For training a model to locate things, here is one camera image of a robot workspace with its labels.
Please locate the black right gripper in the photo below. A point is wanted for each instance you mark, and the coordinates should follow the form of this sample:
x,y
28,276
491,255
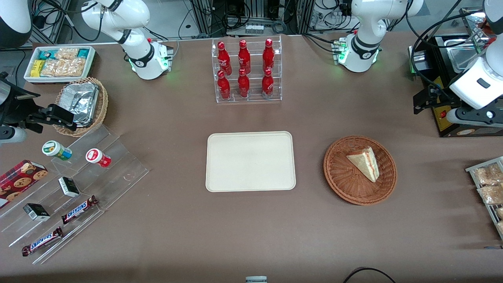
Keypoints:
x,y
16,111

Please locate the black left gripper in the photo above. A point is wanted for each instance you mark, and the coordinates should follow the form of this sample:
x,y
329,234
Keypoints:
x,y
437,98

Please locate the triangular sandwich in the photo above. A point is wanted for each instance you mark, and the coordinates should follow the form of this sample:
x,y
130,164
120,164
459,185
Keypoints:
x,y
367,163

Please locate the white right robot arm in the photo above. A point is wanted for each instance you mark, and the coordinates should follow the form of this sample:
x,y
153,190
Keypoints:
x,y
137,15

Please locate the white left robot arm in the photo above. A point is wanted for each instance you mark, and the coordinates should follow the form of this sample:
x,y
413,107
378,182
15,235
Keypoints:
x,y
365,23

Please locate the light wicker basket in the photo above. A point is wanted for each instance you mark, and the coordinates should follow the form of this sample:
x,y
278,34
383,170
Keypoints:
x,y
103,102

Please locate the brown round wicker basket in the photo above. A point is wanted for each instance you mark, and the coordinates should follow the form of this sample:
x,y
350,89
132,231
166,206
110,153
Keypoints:
x,y
342,177

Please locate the beige rectangular tray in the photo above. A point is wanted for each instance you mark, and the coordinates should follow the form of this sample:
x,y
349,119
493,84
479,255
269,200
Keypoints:
x,y
235,165

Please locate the black machine with yellow label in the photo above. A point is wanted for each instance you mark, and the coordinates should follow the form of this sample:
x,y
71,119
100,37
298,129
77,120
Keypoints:
x,y
446,118

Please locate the green lid white cup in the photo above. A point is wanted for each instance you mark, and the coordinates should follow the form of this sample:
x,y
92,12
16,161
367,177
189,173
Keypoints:
x,y
55,149

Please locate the silver foil packets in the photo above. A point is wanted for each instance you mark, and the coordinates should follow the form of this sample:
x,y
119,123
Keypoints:
x,y
78,98

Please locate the white plastic snack bin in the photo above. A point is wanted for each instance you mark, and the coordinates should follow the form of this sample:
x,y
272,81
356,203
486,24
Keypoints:
x,y
59,80

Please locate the yellow snack pack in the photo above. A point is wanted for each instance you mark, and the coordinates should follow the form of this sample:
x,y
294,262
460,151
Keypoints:
x,y
37,68

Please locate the clear bag of crackers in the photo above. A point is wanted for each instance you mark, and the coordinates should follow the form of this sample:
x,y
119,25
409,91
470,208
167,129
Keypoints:
x,y
65,67

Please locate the red lid white cup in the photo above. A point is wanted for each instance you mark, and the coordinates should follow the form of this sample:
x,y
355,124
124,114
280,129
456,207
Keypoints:
x,y
96,156

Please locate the teal snack pack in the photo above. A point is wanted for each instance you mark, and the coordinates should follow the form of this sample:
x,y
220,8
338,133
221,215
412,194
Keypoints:
x,y
47,54

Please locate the red chocolate cookie box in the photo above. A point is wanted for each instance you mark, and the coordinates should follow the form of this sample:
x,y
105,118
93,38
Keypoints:
x,y
19,181

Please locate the small black box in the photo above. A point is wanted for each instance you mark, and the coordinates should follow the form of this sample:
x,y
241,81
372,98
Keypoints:
x,y
69,187
36,212

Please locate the clear acrylic stepped display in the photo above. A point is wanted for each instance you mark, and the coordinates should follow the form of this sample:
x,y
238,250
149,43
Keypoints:
x,y
118,173

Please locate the snickers chocolate bar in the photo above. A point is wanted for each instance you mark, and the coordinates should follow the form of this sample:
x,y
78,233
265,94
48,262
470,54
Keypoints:
x,y
42,241
78,210

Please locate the clear bag of pastry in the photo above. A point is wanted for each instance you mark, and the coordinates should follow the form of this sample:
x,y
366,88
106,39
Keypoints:
x,y
491,194
487,175

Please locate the red soda bottle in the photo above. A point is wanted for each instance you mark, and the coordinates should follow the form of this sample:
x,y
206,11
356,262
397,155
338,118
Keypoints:
x,y
244,58
267,84
224,59
243,85
268,56
224,87

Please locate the clear acrylic bottle rack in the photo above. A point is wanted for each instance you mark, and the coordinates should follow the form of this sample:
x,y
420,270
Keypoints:
x,y
256,80

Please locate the white power strip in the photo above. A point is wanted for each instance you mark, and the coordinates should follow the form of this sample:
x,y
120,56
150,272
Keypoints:
x,y
254,28

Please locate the small grey white object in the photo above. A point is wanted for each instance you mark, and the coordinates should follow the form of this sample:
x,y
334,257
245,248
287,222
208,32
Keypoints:
x,y
256,279

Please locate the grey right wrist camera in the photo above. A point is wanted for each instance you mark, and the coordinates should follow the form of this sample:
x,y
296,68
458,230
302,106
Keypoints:
x,y
11,135

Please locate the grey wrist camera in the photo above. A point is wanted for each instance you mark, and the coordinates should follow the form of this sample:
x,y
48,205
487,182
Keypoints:
x,y
11,135
475,116

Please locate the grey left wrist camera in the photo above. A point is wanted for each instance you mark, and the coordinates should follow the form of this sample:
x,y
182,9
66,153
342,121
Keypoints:
x,y
475,116

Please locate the aluminium profile frame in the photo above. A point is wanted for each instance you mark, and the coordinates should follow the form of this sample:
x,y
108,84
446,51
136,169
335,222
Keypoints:
x,y
251,8

